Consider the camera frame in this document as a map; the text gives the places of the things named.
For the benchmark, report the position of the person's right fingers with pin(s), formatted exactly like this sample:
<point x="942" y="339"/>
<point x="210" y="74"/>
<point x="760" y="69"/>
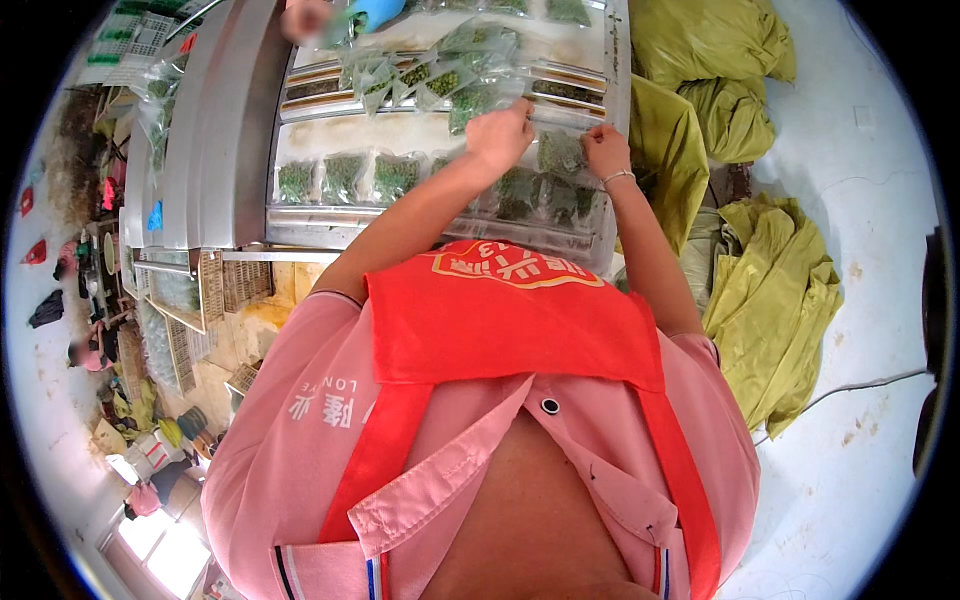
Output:
<point x="591" y="139"/>

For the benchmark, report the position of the person's body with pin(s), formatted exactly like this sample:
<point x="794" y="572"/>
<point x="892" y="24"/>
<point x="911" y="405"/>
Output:
<point x="465" y="450"/>

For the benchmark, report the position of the plastic trays with packets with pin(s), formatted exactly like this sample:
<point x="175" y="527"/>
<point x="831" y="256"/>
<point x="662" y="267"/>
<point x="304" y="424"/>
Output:
<point x="195" y="289"/>

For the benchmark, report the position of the pile of green bean packets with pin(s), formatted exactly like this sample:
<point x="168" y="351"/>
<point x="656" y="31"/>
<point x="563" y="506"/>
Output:
<point x="420" y="71"/>

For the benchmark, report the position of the person's left fingers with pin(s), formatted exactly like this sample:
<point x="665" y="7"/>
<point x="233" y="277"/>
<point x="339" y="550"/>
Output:
<point x="526" y="124"/>

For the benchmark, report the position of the window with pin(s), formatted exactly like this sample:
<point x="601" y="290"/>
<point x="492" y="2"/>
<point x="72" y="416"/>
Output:
<point x="161" y="551"/>

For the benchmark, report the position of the yellow-green sack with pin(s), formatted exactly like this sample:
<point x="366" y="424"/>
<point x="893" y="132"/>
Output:
<point x="664" y="157"/>
<point x="705" y="37"/>
<point x="727" y="120"/>
<point x="772" y="315"/>

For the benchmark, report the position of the person's right hand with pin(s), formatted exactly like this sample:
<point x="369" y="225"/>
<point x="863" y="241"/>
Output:
<point x="606" y="154"/>

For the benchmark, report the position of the person's left hand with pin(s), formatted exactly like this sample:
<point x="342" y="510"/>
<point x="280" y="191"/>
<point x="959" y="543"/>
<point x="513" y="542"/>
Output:
<point x="496" y="135"/>

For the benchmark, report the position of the row of green bean packets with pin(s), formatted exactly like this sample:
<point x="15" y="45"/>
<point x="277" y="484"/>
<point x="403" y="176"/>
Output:
<point x="345" y="176"/>

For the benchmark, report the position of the packets on machine lid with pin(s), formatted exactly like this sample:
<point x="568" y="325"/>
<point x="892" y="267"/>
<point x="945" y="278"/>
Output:
<point x="159" y="112"/>

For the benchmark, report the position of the white baskets with green items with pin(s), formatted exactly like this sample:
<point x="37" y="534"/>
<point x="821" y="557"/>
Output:
<point x="127" y="41"/>

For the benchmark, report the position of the clear green bean packet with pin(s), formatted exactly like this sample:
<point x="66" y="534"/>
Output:
<point x="559" y="152"/>
<point x="472" y="105"/>

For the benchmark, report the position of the stainless steel sealing machine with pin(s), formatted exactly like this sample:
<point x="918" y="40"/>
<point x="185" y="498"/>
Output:
<point x="217" y="127"/>

